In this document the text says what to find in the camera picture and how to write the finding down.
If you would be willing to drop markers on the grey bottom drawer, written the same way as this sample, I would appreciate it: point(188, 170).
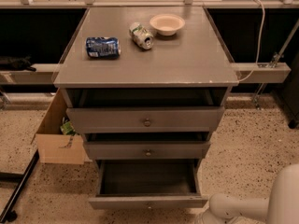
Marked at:
point(147, 184)

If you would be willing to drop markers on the grey drawer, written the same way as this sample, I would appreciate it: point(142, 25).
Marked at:
point(145, 150)
point(147, 184)
point(145, 120)

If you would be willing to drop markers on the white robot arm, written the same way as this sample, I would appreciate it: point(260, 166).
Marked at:
point(282, 207)

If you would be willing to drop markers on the grey drawer cabinet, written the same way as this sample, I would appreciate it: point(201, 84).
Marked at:
point(188, 69)

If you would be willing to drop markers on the grey top drawer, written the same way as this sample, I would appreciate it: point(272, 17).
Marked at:
point(145, 120)

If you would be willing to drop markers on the grey middle drawer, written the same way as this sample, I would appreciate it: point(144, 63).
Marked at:
point(145, 150)

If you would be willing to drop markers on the green white soda can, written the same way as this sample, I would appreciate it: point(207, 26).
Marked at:
point(141, 35)

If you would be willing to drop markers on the blue crushed soda can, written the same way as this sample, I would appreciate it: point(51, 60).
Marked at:
point(103, 47)

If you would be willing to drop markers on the white paper bowl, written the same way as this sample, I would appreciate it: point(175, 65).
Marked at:
point(167, 24)

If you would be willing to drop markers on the green packet in box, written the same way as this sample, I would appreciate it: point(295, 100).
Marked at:
point(67, 127)

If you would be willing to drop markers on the cardboard box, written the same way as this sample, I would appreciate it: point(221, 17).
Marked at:
point(54, 146)

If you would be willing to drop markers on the diagonal metal strut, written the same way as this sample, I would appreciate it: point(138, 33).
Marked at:
point(285, 44)

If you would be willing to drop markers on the black object on ledge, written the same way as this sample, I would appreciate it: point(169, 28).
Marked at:
point(8, 63)

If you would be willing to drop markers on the metal frame rail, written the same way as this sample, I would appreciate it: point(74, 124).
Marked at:
point(247, 72)

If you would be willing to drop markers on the black floor rail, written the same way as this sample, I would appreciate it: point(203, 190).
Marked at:
point(9, 214)

